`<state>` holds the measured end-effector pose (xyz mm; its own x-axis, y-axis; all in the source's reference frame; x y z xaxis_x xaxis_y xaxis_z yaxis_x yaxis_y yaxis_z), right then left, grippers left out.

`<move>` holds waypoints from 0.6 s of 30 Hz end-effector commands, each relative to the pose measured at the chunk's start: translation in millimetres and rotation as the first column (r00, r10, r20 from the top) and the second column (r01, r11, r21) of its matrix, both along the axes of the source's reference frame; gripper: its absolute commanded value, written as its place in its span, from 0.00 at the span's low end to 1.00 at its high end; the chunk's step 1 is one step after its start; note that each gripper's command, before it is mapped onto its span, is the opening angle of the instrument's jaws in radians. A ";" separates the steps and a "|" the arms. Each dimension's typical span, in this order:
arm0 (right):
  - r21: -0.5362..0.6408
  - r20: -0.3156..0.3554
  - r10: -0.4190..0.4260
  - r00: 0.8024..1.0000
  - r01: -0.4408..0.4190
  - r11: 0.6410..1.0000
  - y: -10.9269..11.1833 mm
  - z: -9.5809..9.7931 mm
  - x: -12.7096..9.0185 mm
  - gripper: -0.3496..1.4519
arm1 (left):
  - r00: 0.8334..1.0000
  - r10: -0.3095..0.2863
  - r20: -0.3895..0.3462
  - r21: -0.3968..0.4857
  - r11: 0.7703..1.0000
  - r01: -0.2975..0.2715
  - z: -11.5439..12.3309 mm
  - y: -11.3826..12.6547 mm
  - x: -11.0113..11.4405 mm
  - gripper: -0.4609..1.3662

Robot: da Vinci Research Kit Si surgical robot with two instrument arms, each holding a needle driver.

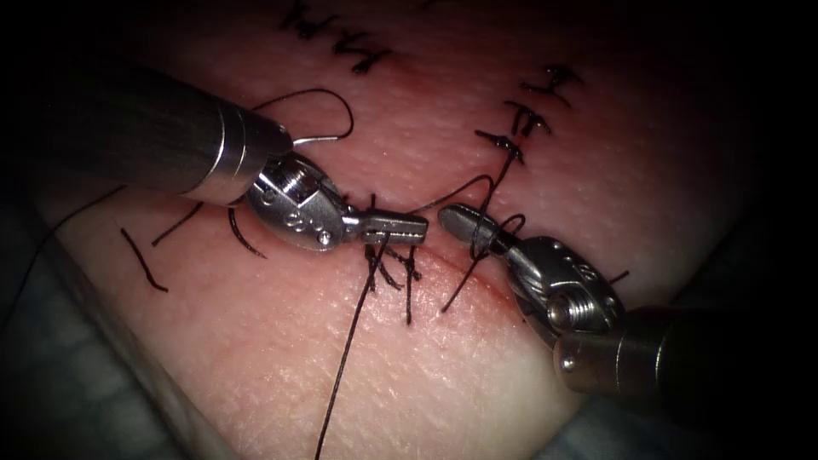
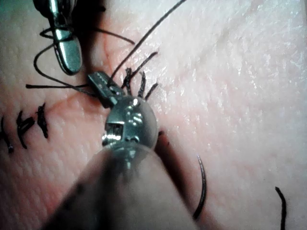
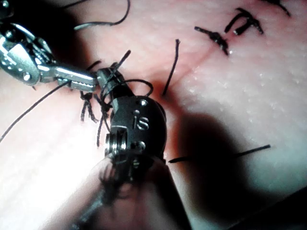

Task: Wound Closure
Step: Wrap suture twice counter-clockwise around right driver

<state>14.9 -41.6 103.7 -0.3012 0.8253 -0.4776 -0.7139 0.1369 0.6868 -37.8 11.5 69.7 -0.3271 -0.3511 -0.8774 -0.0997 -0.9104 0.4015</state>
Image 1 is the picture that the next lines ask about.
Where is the right arm needle driver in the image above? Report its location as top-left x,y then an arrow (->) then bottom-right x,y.
503,234 -> 628,350

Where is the right arm needle driver jaw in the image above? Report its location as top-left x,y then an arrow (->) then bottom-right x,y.
437,202 -> 520,256

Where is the left arm needle driver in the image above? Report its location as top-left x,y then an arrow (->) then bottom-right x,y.
245,152 -> 364,253

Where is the left arm needle driver jaw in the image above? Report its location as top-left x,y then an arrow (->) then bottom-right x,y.
360,211 -> 430,232
360,227 -> 429,246

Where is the black thread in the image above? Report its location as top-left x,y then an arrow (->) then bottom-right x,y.
9,173 -> 528,460

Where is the black stitching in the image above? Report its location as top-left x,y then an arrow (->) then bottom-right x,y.
278,0 -> 393,77
474,62 -> 584,166
119,201 -> 268,295
362,191 -> 424,327

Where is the curved steel needle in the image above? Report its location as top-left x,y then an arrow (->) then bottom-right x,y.
251,87 -> 356,147

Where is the tissue pad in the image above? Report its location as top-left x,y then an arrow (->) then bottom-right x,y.
32,0 -> 775,460

